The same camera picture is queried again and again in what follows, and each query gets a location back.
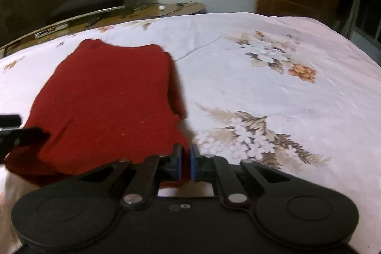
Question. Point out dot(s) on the red knit garment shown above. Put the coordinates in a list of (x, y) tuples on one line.
[(104, 93)]

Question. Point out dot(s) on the wooden television cabinet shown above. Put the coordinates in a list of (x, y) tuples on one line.
[(148, 13)]

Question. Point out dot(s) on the silver set-top box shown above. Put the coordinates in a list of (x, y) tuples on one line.
[(49, 32)]

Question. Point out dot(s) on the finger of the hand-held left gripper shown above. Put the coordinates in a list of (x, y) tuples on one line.
[(28, 135), (10, 120)]

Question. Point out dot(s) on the black remote control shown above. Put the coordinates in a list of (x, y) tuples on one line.
[(92, 21)]

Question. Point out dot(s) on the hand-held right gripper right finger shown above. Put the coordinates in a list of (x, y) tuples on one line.
[(194, 163)]

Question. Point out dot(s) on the floral white bedsheet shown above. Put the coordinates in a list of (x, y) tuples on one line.
[(268, 123)]

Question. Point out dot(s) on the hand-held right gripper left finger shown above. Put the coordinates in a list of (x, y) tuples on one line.
[(178, 162)]

